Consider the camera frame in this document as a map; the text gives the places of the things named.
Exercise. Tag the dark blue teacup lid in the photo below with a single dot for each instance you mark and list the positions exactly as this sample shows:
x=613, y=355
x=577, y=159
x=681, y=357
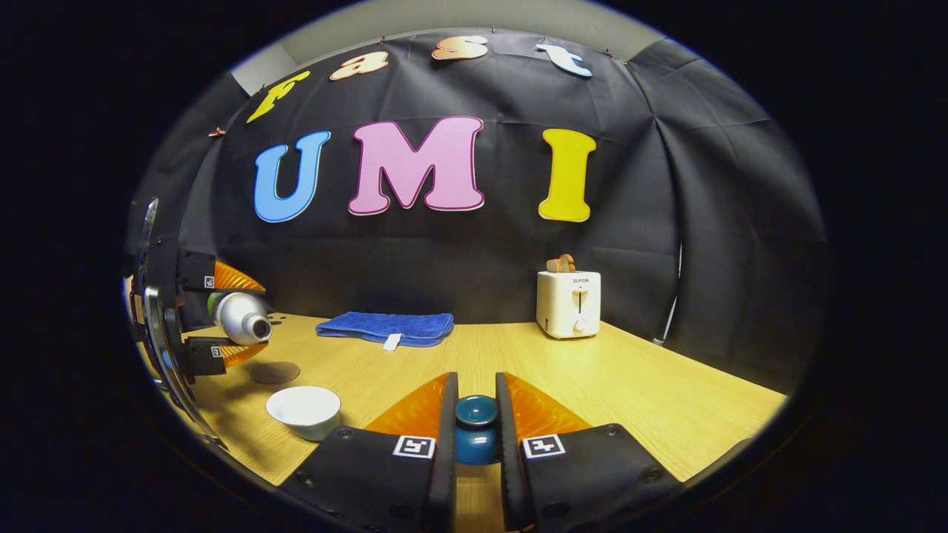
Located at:
x=476, y=413

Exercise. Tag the black backdrop cloth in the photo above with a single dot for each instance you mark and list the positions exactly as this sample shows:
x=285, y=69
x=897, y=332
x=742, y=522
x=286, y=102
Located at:
x=474, y=252

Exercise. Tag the white teacup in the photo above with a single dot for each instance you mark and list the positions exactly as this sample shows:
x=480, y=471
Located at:
x=304, y=411

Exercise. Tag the brown bread slices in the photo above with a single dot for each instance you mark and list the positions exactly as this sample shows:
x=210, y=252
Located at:
x=561, y=263

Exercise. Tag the silver green label water bottle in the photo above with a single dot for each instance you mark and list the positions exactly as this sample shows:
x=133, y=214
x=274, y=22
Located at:
x=237, y=317

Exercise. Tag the round brown coaster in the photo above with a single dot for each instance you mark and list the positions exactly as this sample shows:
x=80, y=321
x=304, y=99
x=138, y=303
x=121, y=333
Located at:
x=274, y=372

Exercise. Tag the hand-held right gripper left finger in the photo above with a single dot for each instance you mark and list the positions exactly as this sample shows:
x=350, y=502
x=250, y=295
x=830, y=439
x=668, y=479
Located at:
x=448, y=459

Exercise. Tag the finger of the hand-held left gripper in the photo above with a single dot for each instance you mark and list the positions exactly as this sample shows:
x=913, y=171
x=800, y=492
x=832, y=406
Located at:
x=204, y=355
x=196, y=272

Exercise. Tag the folded blue towel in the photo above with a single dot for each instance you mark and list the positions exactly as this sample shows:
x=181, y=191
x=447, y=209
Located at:
x=385, y=326

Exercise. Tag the white toaster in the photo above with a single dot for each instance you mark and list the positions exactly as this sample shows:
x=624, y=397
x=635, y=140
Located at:
x=566, y=307

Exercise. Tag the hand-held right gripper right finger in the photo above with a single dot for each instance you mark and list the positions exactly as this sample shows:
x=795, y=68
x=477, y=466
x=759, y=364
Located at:
x=507, y=459

